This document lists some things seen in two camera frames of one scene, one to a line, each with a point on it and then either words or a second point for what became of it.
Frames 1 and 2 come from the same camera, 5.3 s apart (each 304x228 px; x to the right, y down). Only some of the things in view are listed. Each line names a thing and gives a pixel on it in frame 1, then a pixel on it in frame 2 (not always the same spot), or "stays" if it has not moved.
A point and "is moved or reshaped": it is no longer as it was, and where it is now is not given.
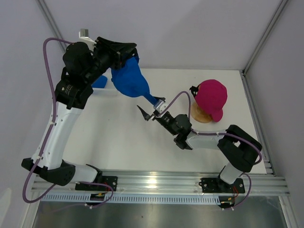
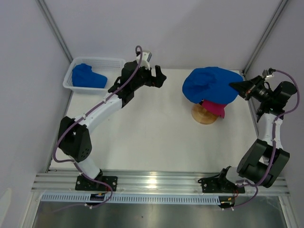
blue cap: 130,80 is moved or reshaped
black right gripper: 145,115 → 247,89
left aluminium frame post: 52,24 stays
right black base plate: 216,185 stays
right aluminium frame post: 282,4 stays
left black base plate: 110,181 stays
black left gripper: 118,52 → 157,81
